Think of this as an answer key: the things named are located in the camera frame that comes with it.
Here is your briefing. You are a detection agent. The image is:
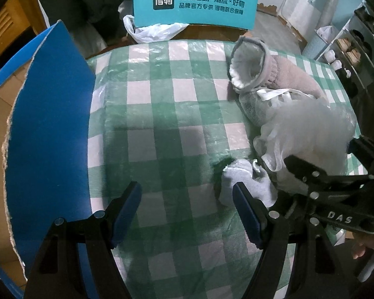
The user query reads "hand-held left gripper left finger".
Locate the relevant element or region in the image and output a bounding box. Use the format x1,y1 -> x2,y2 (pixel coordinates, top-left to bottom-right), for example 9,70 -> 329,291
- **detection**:
23,181 -> 143,299

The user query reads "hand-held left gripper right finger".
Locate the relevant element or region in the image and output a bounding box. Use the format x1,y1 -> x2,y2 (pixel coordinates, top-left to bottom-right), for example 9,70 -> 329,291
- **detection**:
232,182 -> 374,299

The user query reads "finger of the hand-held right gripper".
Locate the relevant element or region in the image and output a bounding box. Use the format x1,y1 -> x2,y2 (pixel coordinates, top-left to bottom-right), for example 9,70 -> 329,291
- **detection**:
348,135 -> 374,164
283,155 -> 331,194

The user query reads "light grey sock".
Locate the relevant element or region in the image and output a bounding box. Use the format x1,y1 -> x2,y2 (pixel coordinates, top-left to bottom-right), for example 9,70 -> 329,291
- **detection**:
219,158 -> 279,208

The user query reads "white frilly tulle cloth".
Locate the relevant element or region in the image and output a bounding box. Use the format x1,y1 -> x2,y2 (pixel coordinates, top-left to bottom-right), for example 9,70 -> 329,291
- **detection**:
253,89 -> 358,191

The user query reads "grey plush slipper boot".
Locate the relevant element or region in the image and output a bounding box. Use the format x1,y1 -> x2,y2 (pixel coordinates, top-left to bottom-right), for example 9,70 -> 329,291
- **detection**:
227,36 -> 330,106

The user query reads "person's right hand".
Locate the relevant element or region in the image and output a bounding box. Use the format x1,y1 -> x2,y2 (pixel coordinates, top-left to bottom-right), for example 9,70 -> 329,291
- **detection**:
352,235 -> 374,259

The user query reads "grey knitted cloth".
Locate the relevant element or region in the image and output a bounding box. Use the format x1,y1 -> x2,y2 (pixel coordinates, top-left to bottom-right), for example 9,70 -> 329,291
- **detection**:
238,89 -> 300,129

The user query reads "shoe rack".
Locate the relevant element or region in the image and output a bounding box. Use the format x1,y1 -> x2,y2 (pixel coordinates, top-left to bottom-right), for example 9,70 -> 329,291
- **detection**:
314,3 -> 374,102

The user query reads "green checked tablecloth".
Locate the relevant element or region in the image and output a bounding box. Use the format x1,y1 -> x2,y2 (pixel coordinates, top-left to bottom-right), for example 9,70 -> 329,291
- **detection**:
86,39 -> 369,299

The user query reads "small white bag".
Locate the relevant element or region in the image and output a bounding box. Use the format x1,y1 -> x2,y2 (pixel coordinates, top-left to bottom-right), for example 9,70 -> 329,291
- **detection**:
315,25 -> 334,43

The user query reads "blue cardboard box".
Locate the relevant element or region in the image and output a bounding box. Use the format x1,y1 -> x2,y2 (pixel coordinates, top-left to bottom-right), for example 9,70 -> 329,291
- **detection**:
0,20 -> 95,299

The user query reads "white plastic bag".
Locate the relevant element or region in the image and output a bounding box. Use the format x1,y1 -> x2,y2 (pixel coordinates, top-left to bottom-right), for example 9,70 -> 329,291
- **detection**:
123,15 -> 189,44

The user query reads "teal printed box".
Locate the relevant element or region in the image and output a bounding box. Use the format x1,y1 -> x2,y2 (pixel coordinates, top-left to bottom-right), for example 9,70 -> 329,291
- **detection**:
133,0 -> 259,32

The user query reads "dark clothing pile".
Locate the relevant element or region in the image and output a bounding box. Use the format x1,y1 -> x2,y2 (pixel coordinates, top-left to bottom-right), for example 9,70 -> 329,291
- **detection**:
38,0 -> 136,42

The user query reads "wooden cabinet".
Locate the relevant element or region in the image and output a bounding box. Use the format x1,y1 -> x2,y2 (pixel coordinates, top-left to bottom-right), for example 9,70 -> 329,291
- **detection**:
0,0 -> 48,64

